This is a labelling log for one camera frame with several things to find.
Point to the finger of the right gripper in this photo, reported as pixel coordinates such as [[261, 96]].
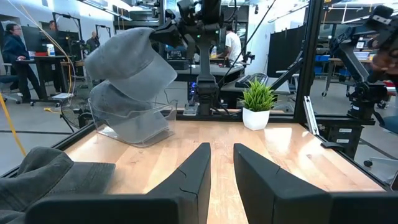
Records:
[[168, 34], [170, 14]]

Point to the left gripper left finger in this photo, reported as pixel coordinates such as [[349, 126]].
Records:
[[186, 186]]

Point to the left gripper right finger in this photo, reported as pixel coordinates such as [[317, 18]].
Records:
[[258, 186]]

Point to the light grey hat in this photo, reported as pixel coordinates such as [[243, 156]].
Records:
[[130, 59], [124, 115]]

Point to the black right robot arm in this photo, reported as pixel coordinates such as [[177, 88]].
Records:
[[205, 62]]

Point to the black background robot arm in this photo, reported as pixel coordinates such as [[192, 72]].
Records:
[[360, 87]]

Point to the dark grey hat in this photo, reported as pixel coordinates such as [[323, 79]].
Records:
[[46, 177]]

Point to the person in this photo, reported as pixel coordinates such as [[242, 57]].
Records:
[[92, 42], [14, 46], [233, 45]]

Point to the grey desk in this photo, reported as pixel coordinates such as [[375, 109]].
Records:
[[214, 70]]

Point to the green plant in white pot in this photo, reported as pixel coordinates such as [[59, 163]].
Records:
[[256, 115]]

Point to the black keyboard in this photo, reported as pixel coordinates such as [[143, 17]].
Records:
[[250, 80]]

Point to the silver aluminium bar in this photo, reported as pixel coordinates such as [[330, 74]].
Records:
[[311, 115]]

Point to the black fabric partition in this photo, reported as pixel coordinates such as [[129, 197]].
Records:
[[284, 49]]

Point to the black box with white labels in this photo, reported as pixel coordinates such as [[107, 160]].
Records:
[[340, 137]]

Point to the white bottle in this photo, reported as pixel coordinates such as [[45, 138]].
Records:
[[50, 50]]

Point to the black desk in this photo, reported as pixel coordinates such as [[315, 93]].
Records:
[[43, 59]]

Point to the black computer monitor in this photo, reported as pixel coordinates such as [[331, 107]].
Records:
[[32, 39]]

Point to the blue office chair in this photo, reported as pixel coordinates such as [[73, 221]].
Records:
[[388, 124]]

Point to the person's hand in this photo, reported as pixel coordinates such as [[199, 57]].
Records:
[[384, 63]]

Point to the black device with white label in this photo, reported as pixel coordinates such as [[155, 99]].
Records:
[[382, 21]]

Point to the black aluminium table frame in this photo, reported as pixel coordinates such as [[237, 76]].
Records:
[[308, 62]]

